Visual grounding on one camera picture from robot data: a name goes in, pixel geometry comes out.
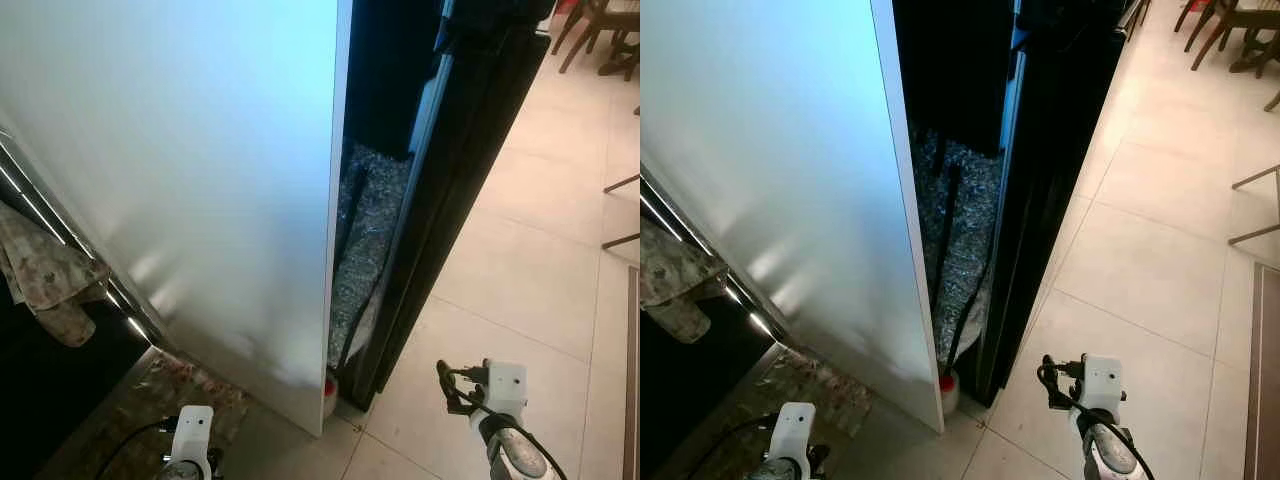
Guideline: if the brown wooden panel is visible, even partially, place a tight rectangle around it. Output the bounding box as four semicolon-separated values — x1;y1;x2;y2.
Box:
625;265;641;480
1245;262;1280;480

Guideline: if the silver bubble foil sheet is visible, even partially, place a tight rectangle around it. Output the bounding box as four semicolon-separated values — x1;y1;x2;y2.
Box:
912;125;1004;376
328;145;413;371

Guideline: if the black tall cabinet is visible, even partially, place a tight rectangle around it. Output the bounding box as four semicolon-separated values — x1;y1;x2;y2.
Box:
895;0;1141;406
345;0;556;411

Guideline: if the floral patterned cloth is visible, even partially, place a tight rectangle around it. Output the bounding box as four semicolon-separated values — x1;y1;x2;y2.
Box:
640;215;736;344
0;205;111;348

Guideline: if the white refrigerator cabinet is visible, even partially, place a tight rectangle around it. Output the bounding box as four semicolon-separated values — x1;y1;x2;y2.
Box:
640;0;946;433
0;0;353;436

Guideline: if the brown wooden dining chair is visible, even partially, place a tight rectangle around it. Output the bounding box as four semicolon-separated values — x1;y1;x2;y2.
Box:
1230;30;1280;113
550;0;641;81
1175;0;1280;76

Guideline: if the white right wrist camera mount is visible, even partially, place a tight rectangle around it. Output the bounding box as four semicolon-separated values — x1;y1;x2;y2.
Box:
1080;354;1123;413
483;360;528;419

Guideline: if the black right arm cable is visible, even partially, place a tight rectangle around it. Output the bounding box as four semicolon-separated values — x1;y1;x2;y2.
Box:
1045;362;1156;480
450;368;568;480

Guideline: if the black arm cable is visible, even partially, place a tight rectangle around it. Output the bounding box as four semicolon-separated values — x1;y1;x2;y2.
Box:
450;368;568;480
685;415;781;480
1045;362;1156;480
95;418;179;480

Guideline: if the thin brown furniture frame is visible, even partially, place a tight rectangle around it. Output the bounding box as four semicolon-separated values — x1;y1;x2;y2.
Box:
602;173;641;251
1228;165;1280;246

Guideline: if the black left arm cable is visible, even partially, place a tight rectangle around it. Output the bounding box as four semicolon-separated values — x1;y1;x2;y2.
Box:
685;415;781;480
95;418;179;480

